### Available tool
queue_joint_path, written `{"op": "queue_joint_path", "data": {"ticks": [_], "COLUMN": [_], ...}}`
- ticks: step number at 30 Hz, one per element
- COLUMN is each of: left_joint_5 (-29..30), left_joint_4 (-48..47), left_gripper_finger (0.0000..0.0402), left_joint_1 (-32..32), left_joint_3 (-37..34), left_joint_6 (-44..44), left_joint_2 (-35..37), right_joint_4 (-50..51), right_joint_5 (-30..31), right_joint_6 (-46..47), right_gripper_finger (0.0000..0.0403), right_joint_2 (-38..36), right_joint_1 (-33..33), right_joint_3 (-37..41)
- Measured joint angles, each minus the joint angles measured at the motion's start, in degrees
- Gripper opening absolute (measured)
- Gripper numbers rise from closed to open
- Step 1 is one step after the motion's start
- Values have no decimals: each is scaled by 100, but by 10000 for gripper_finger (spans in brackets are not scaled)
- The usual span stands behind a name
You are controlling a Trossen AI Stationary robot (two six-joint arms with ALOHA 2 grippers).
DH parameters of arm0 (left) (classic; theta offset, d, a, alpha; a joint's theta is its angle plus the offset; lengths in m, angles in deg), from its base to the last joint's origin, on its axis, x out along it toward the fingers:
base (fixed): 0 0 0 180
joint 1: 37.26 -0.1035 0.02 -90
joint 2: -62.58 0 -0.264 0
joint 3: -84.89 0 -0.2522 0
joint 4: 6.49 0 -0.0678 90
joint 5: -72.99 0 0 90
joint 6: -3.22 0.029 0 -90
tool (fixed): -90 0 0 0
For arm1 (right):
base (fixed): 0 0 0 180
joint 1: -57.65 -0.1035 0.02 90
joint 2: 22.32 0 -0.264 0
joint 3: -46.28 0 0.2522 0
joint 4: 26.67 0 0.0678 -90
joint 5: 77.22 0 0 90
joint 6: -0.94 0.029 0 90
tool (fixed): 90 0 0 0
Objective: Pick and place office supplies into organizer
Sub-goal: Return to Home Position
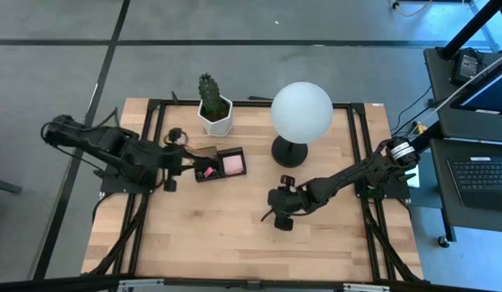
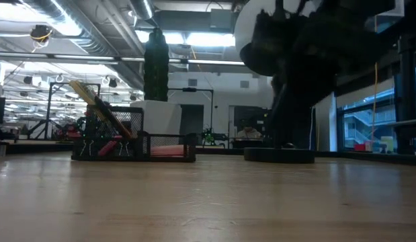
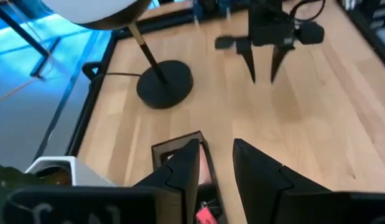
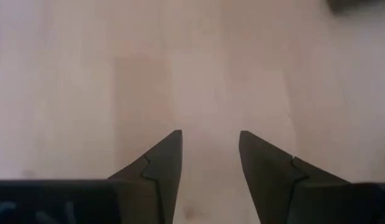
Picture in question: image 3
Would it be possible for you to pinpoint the black lamp cable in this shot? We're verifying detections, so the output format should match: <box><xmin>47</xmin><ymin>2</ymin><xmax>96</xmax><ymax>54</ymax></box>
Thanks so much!
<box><xmin>103</xmin><ymin>72</ymin><xmax>143</xmax><ymax>78</ymax></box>

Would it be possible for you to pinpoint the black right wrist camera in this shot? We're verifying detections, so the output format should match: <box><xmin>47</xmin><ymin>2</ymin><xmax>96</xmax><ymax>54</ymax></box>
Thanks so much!
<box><xmin>295</xmin><ymin>20</ymin><xmax>325</xmax><ymax>45</ymax></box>

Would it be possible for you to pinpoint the black desk organizer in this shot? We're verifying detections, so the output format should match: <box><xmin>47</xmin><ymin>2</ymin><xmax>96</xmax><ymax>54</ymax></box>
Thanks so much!
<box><xmin>151</xmin><ymin>130</ymin><xmax>229</xmax><ymax>224</ymax></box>

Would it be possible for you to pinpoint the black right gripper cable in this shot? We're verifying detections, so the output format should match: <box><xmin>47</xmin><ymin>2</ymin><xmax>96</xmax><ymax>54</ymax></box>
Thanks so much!
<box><xmin>288</xmin><ymin>0</ymin><xmax>327</xmax><ymax>24</ymax></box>

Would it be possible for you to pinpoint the white hexagonal plant pot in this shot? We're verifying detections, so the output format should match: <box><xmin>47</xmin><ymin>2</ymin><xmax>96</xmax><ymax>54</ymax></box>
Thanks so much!
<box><xmin>24</xmin><ymin>155</ymin><xmax>117</xmax><ymax>188</ymax></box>

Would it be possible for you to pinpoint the white globe table lamp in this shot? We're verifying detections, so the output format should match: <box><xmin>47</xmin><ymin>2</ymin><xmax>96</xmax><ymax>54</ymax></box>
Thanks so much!
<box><xmin>39</xmin><ymin>0</ymin><xmax>195</xmax><ymax>110</ymax></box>

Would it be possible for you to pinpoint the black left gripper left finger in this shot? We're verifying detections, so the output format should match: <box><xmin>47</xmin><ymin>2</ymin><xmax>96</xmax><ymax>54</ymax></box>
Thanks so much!
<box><xmin>132</xmin><ymin>138</ymin><xmax>201</xmax><ymax>224</ymax></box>

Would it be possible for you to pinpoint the green cactus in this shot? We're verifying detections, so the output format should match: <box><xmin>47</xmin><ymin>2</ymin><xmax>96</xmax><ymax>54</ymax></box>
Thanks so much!
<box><xmin>0</xmin><ymin>161</ymin><xmax>36</xmax><ymax>195</ymax></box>

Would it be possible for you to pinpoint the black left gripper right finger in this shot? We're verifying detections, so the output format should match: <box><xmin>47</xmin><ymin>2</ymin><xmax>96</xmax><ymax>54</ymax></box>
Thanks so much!
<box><xmin>232</xmin><ymin>138</ymin><xmax>333</xmax><ymax>224</ymax></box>

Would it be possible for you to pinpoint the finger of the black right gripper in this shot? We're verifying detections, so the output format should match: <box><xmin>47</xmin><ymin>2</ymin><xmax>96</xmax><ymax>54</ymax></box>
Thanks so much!
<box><xmin>238</xmin><ymin>46</ymin><xmax>257</xmax><ymax>85</ymax></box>
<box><xmin>269</xmin><ymin>45</ymin><xmax>295</xmax><ymax>85</ymax></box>

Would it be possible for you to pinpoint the black stand pole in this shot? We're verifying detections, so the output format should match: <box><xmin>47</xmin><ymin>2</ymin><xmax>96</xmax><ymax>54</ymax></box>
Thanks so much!
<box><xmin>0</xmin><ymin>3</ymin><xmax>52</xmax><ymax>58</ymax></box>

